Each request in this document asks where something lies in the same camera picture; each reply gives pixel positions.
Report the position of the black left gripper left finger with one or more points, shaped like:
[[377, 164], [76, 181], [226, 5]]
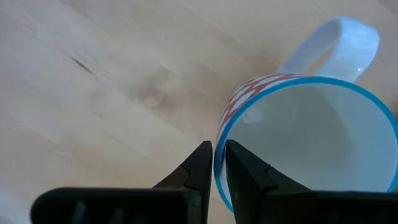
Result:
[[124, 205]]

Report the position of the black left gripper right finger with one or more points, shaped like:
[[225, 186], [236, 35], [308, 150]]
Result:
[[280, 205]]

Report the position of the red patterned blue-rimmed mug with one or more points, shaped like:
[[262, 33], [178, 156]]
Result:
[[311, 130]]

